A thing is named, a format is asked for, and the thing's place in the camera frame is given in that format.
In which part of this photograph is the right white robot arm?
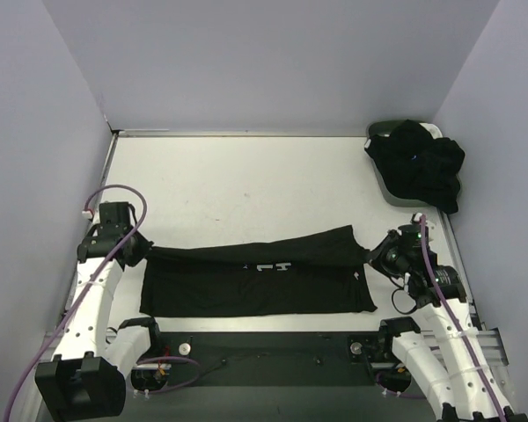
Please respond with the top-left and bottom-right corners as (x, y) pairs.
(368, 214), (528, 421)

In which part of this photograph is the white t shirt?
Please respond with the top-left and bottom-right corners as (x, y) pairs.
(421, 123), (443, 139)

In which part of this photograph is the black printed t shirt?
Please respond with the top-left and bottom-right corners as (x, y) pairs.
(140, 225), (377, 318)

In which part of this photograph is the dark grey plastic basket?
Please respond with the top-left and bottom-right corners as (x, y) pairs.
(363, 119), (444, 208)

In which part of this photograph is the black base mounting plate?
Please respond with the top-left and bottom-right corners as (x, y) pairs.
(130, 331), (412, 392)

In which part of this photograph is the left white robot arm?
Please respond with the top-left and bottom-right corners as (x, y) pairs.
(34, 202), (163, 421)

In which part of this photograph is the black t shirt pile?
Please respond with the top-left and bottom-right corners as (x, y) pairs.
(365, 120), (466, 215)

